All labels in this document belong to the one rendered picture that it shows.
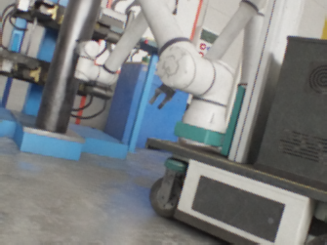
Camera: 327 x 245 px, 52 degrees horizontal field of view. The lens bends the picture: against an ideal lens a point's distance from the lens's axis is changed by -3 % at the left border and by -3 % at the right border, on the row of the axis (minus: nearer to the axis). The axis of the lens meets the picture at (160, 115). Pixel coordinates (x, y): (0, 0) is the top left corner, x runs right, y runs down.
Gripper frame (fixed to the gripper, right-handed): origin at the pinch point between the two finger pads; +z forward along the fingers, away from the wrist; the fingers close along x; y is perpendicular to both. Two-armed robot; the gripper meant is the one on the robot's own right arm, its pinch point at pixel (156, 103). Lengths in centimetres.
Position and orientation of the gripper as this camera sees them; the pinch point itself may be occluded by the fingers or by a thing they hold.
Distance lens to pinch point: 212.8
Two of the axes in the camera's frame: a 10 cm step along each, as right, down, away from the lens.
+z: -6.3, 7.7, 0.8
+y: 6.8, 6.0, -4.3
